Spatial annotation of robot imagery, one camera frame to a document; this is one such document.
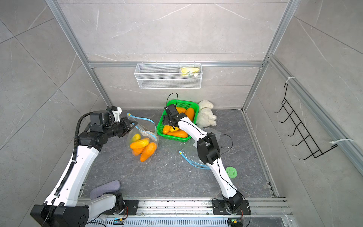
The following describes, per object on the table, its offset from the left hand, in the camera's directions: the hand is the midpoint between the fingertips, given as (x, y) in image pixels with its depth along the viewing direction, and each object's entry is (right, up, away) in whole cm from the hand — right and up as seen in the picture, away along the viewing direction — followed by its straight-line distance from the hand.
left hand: (138, 120), depth 72 cm
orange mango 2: (+2, -19, +14) cm, 24 cm away
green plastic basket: (+19, +14, +43) cm, 49 cm away
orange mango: (-7, -20, +18) cm, 28 cm away
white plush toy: (+40, +2, +29) cm, 49 cm away
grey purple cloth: (-16, -37, +6) cm, 41 cm away
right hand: (+12, 0, +29) cm, 31 cm away
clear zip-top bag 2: (+30, -23, +20) cm, 43 cm away
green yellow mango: (-7, -11, +18) cm, 23 cm away
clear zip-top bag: (+2, -5, +10) cm, 11 cm away
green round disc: (+52, -30, +10) cm, 61 cm away
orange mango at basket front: (+20, -9, +22) cm, 31 cm away
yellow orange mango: (-3, -14, +13) cm, 19 cm away
